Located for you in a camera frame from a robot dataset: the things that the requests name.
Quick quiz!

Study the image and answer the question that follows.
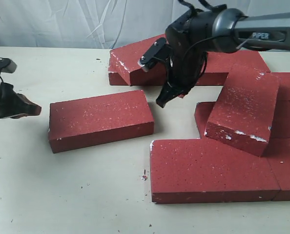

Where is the red brick middle row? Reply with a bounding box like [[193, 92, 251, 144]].
[[194, 100, 290, 138]]

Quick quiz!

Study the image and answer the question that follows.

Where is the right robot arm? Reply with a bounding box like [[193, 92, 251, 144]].
[[156, 0, 290, 108]]

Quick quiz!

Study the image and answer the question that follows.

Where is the red brick back right base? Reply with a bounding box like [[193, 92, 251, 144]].
[[196, 50, 270, 86]]

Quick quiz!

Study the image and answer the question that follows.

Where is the red brick base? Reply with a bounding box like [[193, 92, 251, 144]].
[[196, 50, 270, 86], [108, 66, 128, 86]]

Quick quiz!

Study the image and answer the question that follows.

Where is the red brick stacked top back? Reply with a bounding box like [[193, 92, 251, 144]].
[[109, 34, 175, 86]]

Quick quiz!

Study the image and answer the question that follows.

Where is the red brick back left base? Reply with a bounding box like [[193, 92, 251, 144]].
[[108, 66, 128, 86]]

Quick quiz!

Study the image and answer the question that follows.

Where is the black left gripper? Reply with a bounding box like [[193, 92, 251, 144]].
[[0, 76, 41, 119]]

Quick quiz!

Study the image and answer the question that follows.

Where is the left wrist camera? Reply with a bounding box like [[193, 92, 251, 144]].
[[0, 58, 17, 74]]

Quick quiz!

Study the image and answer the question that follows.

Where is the red brick right second row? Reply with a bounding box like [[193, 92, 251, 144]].
[[273, 72, 290, 101]]

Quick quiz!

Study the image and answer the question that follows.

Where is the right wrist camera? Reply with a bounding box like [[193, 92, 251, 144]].
[[138, 38, 170, 72]]

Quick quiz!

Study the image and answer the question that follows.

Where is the white backdrop cloth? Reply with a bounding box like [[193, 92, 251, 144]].
[[0, 0, 290, 53]]

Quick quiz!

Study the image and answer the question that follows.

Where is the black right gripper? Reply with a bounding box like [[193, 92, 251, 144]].
[[156, 49, 207, 108]]

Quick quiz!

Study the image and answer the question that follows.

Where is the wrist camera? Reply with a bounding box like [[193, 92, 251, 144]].
[[0, 58, 17, 74], [138, 38, 170, 72]]

